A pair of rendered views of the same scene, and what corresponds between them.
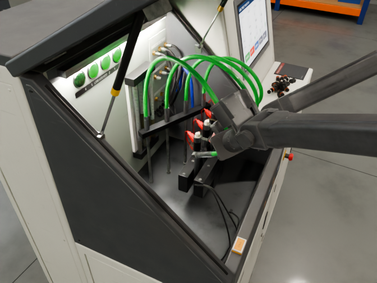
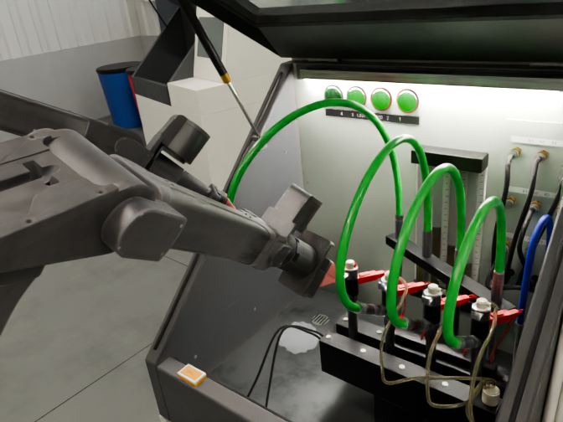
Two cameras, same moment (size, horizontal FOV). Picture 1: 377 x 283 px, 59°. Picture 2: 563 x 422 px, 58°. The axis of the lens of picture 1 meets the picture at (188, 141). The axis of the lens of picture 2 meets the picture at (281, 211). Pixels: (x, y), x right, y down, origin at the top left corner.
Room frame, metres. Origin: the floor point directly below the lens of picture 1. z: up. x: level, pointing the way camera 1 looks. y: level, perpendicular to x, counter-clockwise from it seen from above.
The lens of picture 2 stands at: (1.01, -0.83, 1.64)
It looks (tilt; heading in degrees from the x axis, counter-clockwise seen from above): 25 degrees down; 106
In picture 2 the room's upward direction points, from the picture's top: 6 degrees counter-clockwise
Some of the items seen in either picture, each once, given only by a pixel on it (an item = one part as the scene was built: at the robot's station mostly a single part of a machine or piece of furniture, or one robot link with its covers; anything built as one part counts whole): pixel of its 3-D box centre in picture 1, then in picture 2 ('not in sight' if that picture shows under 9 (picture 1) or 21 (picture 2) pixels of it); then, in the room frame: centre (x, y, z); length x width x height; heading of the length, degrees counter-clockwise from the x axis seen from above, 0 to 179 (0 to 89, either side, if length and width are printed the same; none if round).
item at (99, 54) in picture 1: (122, 37); (414, 78); (1.00, 0.21, 1.43); 0.54 x 0.03 x 0.02; 156
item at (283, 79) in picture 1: (282, 83); not in sight; (1.50, -0.47, 1.01); 0.23 x 0.11 x 0.06; 156
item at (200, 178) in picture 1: (207, 164); (409, 386); (1.00, -0.08, 0.91); 0.34 x 0.10 x 0.15; 156
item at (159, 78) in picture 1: (162, 72); (532, 204); (1.22, 0.11, 1.20); 0.13 x 0.03 x 0.31; 156
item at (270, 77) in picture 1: (279, 94); not in sight; (1.47, -0.45, 0.97); 0.70 x 0.22 x 0.03; 156
